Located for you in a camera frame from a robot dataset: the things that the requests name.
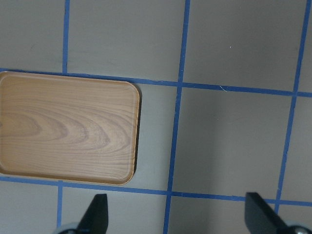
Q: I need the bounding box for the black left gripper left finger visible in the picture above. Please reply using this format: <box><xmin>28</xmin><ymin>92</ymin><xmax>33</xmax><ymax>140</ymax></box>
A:
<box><xmin>77</xmin><ymin>194</ymin><xmax>108</xmax><ymax>234</ymax></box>

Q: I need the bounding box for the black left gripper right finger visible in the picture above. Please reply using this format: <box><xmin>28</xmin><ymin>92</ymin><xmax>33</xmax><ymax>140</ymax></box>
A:
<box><xmin>245</xmin><ymin>192</ymin><xmax>296</xmax><ymax>234</ymax></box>

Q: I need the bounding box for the wooden serving tray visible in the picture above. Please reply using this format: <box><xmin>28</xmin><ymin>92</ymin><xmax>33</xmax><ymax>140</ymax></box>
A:
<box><xmin>0</xmin><ymin>72</ymin><xmax>141</xmax><ymax>185</ymax></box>

